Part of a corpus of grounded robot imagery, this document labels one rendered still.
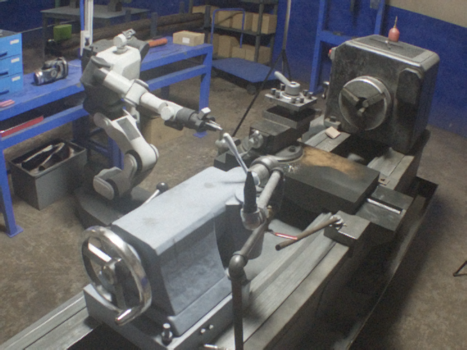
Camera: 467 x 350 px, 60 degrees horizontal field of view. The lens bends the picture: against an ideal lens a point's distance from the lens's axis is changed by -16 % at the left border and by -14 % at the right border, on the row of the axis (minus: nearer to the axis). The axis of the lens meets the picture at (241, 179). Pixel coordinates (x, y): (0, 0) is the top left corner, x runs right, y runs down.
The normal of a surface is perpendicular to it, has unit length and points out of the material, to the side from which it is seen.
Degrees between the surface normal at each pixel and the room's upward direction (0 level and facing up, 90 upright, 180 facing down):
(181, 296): 66
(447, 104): 90
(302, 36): 90
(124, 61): 56
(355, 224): 0
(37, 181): 90
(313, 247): 0
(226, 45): 90
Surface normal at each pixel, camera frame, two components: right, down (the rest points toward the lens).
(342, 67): -0.55, 0.36
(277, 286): 0.09, -0.87
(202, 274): 0.81, 0.02
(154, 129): 0.78, 0.37
